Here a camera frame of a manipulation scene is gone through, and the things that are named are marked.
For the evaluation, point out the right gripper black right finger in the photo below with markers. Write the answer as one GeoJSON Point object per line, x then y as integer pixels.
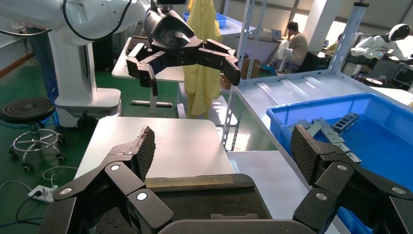
{"type": "Point", "coordinates": [306, 151]}

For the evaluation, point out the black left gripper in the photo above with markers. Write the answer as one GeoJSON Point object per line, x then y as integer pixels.
{"type": "Point", "coordinates": [171, 35]}

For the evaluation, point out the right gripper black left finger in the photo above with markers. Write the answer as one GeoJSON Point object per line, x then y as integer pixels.
{"type": "Point", "coordinates": [142, 151]}

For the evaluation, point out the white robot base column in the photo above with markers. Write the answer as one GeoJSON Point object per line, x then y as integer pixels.
{"type": "Point", "coordinates": [77, 71]}

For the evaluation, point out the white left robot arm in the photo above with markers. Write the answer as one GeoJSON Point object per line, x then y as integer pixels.
{"type": "Point", "coordinates": [32, 13]}

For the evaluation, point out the dark ladder-shaped metal part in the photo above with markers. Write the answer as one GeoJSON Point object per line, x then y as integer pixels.
{"type": "Point", "coordinates": [346, 122]}

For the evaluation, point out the black container tray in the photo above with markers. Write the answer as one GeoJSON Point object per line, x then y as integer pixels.
{"type": "Point", "coordinates": [200, 200]}

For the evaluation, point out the white desk with T-legs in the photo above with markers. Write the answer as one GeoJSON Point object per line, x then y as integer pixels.
{"type": "Point", "coordinates": [167, 75]}

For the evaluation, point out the person in yellow gown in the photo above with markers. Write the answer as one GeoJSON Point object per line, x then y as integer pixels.
{"type": "Point", "coordinates": [201, 48]}

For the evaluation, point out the small brown cardboard box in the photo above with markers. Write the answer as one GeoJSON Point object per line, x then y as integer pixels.
{"type": "Point", "coordinates": [226, 82]}

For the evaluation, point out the blue storage crate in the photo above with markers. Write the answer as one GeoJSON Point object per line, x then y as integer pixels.
{"type": "Point", "coordinates": [221, 18]}

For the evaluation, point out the blue plastic bin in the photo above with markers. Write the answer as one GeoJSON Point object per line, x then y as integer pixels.
{"type": "Point", "coordinates": [380, 142]}

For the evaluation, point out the open laptop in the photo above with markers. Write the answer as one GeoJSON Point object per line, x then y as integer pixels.
{"type": "Point", "coordinates": [276, 34]}

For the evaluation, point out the white desk fan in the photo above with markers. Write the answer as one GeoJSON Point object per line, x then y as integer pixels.
{"type": "Point", "coordinates": [285, 50]}

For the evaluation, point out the seated person in beige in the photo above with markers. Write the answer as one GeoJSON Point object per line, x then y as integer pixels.
{"type": "Point", "coordinates": [298, 45]}

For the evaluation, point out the white power strip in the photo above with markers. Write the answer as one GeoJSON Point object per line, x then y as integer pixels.
{"type": "Point", "coordinates": [42, 193]}

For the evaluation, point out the black computer monitor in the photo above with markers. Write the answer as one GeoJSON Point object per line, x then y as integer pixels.
{"type": "Point", "coordinates": [403, 76]}

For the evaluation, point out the white humanoid robot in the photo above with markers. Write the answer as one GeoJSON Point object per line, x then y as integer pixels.
{"type": "Point", "coordinates": [371, 46]}

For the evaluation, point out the black round stool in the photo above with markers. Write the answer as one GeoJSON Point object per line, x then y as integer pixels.
{"type": "Point", "coordinates": [25, 109]}

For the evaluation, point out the white building pillar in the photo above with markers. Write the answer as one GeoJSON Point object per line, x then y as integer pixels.
{"type": "Point", "coordinates": [319, 22]}

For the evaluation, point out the silver slotted metal bracket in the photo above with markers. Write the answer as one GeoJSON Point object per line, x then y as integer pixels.
{"type": "Point", "coordinates": [298, 125]}
{"type": "Point", "coordinates": [326, 130]}
{"type": "Point", "coordinates": [350, 153]}

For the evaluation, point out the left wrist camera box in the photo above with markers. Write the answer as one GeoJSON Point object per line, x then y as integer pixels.
{"type": "Point", "coordinates": [171, 1]}

